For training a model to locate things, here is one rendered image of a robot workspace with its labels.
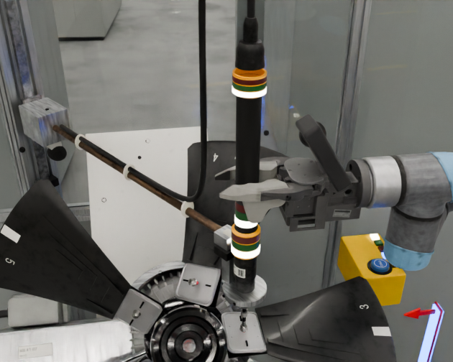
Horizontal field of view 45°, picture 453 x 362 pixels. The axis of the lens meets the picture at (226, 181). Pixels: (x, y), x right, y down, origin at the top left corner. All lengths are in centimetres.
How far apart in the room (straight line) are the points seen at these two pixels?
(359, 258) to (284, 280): 60
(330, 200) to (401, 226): 13
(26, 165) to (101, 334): 50
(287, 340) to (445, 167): 37
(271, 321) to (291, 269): 89
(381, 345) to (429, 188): 31
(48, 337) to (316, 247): 101
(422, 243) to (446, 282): 126
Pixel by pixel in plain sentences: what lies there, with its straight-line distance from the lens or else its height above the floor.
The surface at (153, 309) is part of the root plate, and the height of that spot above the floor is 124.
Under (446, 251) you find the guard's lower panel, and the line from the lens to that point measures 203.
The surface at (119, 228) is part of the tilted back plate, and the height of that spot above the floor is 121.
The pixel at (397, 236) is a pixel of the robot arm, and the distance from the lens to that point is 88.
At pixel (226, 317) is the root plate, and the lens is 96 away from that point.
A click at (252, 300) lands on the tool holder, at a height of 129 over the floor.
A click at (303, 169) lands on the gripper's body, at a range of 78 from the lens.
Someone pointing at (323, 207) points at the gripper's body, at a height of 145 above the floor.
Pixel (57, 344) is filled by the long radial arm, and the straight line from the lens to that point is 106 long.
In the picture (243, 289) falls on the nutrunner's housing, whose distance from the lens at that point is 86.
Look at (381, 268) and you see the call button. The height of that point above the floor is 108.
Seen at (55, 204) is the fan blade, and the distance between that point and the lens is 90.
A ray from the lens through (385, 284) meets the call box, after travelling 128.
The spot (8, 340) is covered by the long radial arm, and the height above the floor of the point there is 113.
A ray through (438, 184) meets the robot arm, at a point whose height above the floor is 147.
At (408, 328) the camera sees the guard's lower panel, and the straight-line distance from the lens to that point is 223.
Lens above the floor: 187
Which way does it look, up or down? 31 degrees down
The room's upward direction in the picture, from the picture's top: straight up
